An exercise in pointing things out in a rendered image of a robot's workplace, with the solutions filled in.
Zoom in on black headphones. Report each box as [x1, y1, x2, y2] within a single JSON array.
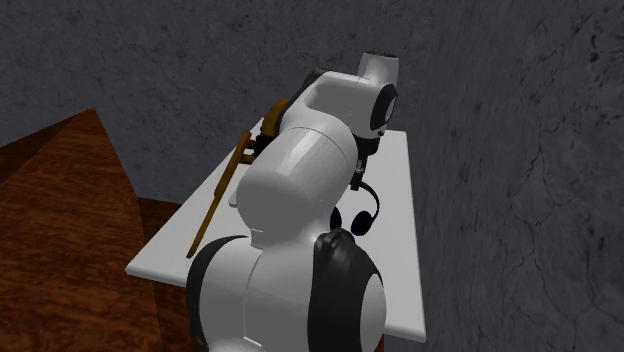
[[329, 181, 381, 238]]

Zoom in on white table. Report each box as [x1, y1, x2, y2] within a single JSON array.
[[125, 118, 428, 344]]

